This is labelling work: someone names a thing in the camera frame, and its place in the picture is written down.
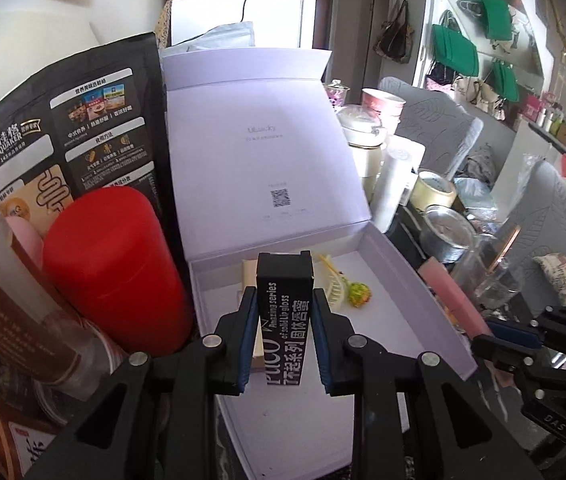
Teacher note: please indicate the white refrigerator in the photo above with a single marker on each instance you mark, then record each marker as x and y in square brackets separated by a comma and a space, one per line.
[243, 20]

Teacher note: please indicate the black lip gloss box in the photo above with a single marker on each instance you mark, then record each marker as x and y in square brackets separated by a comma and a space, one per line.
[283, 310]

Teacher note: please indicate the glass jar with lid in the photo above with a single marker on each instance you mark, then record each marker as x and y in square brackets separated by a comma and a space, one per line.
[335, 92]

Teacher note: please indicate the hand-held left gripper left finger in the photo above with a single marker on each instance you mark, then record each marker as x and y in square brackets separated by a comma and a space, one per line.
[245, 345]

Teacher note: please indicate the cream hair clip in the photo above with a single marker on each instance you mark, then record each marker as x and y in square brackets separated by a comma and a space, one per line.
[330, 285]

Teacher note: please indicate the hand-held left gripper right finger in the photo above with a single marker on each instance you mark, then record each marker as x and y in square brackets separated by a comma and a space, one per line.
[323, 347]

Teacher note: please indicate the grey leaf pattern cushion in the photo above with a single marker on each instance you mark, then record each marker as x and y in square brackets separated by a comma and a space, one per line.
[438, 120]

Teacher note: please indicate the clear jar brown contents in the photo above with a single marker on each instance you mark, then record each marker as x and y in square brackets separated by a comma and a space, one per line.
[18, 310]

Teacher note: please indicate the green tote bag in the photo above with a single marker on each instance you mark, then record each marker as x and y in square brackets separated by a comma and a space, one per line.
[505, 80]
[455, 50]
[495, 10]

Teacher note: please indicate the clear plastic cup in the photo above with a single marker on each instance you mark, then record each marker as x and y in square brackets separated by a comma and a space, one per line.
[493, 270]

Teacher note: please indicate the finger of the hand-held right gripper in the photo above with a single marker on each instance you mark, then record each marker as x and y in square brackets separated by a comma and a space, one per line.
[513, 332]
[500, 355]

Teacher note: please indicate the clear tape roll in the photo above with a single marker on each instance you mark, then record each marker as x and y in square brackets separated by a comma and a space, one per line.
[433, 190]

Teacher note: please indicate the red canister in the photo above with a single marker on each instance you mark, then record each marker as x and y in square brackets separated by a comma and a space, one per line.
[113, 270]

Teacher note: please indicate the woven straw fan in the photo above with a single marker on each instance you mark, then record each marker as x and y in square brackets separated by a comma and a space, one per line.
[163, 22]

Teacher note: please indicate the salmon pink flat box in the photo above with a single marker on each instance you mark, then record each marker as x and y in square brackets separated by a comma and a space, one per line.
[455, 295]

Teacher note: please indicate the lavender gift box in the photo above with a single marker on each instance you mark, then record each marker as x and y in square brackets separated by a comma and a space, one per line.
[263, 150]

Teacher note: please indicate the brown door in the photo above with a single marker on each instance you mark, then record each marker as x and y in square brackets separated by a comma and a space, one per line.
[315, 10]

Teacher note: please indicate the steel cup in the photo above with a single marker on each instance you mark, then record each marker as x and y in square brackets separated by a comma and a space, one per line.
[448, 232]

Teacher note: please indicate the white paper roll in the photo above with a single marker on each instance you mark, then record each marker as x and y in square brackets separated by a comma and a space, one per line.
[388, 190]

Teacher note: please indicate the white board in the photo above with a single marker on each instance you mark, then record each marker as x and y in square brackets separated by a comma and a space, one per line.
[520, 170]

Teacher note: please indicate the hanging brown bag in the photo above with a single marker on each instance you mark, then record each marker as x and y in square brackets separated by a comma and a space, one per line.
[395, 35]

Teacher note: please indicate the black oats bag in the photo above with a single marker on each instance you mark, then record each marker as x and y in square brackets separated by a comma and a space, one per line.
[73, 125]

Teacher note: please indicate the grey-blue plastic bag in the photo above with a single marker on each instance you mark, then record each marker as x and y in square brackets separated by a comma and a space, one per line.
[223, 35]

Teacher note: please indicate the grey leaf-pattern chair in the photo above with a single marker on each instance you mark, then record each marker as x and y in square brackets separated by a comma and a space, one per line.
[553, 225]

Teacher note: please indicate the pink paper cups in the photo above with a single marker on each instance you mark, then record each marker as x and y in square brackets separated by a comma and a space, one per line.
[383, 105]

